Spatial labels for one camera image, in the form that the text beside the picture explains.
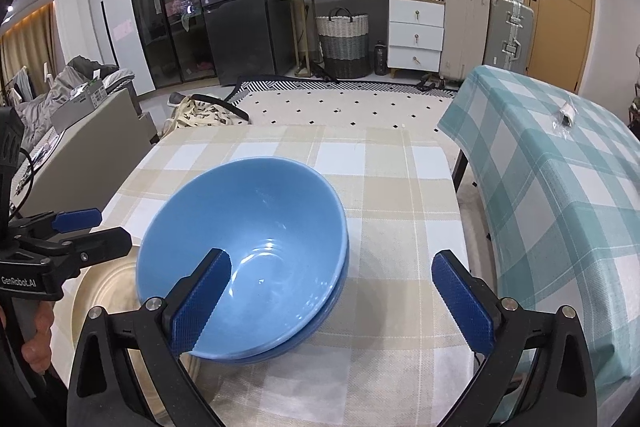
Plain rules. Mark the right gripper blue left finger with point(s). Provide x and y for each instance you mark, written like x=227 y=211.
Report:
x=194 y=298

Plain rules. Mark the dotted white rug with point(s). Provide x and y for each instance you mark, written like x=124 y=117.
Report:
x=353 y=104

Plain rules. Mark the patterned tote bag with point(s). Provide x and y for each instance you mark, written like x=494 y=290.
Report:
x=201 y=110

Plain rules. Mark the cardboard box on cabinet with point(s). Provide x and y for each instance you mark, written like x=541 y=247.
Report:
x=84 y=100

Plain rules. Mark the white drawer desk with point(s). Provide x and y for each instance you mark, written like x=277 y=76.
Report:
x=413 y=31

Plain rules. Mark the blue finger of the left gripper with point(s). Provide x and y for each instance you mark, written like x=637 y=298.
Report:
x=98 y=247
x=72 y=221

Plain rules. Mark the cream plate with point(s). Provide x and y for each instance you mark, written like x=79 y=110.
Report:
x=126 y=365

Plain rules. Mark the beige suitcase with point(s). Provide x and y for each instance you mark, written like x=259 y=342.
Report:
x=465 y=34

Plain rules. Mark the grey cabinet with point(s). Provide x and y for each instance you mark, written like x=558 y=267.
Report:
x=91 y=161

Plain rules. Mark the woven laundry basket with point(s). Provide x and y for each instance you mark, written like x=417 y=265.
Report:
x=344 y=43

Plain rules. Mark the grey quilted jacket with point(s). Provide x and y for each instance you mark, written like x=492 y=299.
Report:
x=36 y=114

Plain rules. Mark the white roll in plastic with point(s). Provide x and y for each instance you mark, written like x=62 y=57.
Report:
x=564 y=119

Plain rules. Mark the black water bottle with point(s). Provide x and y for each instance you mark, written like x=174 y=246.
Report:
x=380 y=59

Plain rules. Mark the beige plaid tablecloth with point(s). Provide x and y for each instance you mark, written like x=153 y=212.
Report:
x=390 y=353

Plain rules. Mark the person's left hand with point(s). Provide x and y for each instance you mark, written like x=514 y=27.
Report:
x=37 y=350

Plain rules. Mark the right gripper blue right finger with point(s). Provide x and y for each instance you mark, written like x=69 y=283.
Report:
x=468 y=299

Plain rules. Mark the silver suitcase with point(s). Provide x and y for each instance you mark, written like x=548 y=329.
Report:
x=509 y=36

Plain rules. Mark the large blue bowl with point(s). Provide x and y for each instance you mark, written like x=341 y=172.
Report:
x=285 y=231

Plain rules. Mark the teal plaid tablecloth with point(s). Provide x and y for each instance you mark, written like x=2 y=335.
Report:
x=562 y=214

